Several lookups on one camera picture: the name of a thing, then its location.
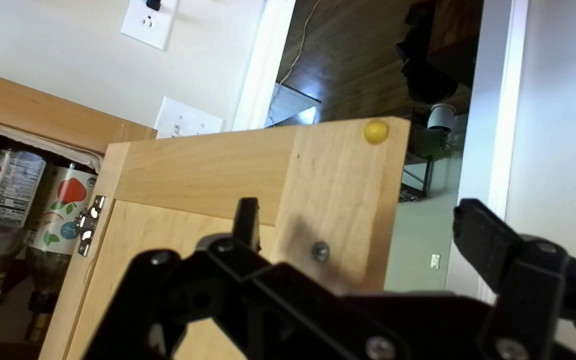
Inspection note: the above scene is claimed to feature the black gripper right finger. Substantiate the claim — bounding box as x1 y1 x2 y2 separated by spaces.
451 195 523 289

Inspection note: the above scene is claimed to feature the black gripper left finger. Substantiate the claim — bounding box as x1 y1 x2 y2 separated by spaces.
230 194 263 250

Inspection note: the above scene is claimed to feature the light wood cupboard door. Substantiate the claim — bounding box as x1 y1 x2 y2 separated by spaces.
35 115 414 360

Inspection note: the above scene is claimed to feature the metal cupboard hinge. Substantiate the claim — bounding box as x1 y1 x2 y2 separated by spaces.
73 194 107 259

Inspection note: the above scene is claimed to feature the black shelf unit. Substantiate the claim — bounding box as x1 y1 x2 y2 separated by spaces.
395 156 438 205

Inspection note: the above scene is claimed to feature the green plant white pot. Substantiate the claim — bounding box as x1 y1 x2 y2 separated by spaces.
405 102 468 162

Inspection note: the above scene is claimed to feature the yellow round door bumper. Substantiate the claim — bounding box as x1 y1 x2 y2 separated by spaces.
362 117 391 146

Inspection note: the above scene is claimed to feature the bottle with fruit label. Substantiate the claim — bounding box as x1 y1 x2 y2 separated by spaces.
23 162 99 345

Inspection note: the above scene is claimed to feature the dark bulky object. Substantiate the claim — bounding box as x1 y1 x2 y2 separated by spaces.
395 0 484 106

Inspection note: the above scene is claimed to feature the white power outlet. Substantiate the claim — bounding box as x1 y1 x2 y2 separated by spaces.
118 0 180 52

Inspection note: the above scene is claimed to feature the clear bottle white label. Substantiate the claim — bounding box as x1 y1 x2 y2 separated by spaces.
0 146 50 319

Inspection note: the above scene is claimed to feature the light wood wall cupboard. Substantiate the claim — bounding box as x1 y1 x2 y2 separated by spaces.
0 66 159 360

